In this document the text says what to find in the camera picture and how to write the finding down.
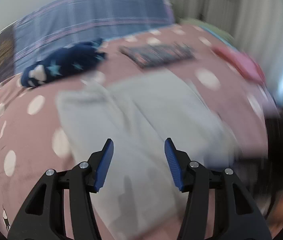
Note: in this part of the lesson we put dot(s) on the navy star-print fleece cloth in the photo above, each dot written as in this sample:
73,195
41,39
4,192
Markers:
66,60

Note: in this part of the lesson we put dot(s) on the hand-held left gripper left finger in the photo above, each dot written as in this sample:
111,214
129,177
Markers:
104,167

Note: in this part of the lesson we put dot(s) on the dark floral patterned cloth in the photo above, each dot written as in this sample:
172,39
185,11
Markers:
156,53

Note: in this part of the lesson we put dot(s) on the light green cloth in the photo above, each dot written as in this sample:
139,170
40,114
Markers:
206,26

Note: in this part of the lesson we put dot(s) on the pink polka-dot blanket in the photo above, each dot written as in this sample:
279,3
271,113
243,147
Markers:
31,142

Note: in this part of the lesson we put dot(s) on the light grey garment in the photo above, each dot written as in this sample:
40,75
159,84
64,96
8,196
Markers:
144,110

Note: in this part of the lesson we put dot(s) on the pink cloth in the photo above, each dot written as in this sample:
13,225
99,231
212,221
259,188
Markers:
243,62

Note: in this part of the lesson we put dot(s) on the blue plaid pillow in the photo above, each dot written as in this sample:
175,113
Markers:
94,12

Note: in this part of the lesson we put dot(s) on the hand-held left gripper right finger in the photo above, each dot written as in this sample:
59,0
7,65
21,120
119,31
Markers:
174,167

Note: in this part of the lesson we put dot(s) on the grey curtain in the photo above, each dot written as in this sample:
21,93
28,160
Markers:
243,10

